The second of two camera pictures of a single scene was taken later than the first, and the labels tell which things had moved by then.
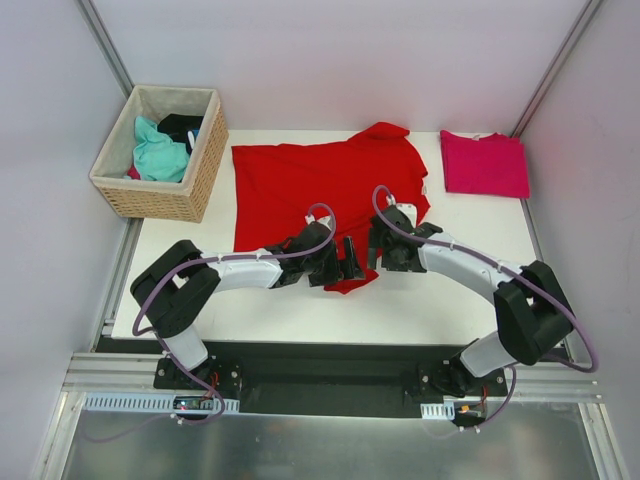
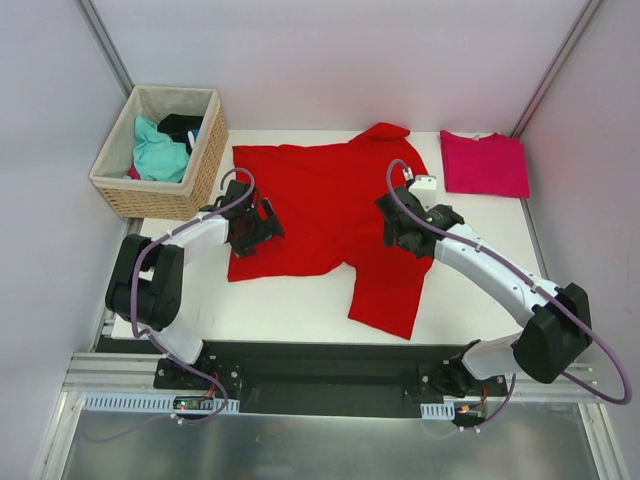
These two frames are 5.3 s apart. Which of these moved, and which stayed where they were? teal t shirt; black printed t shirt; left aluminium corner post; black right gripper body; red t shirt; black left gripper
Moved: black right gripper body; red t shirt; black left gripper
Stayed: left aluminium corner post; teal t shirt; black printed t shirt
